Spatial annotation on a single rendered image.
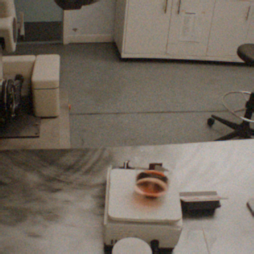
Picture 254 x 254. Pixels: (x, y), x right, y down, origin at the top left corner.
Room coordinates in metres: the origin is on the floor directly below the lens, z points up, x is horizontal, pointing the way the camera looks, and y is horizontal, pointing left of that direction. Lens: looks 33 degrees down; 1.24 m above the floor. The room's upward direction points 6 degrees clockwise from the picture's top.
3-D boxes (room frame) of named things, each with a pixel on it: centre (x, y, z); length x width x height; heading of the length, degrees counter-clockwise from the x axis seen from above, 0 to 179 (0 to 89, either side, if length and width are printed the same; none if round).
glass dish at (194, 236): (0.37, -0.15, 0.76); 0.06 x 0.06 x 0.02
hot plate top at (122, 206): (0.41, -0.04, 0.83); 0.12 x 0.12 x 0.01; 3
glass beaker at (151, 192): (0.39, -0.04, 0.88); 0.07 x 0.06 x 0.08; 19
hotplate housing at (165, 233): (0.43, -0.03, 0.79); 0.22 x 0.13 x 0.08; 3
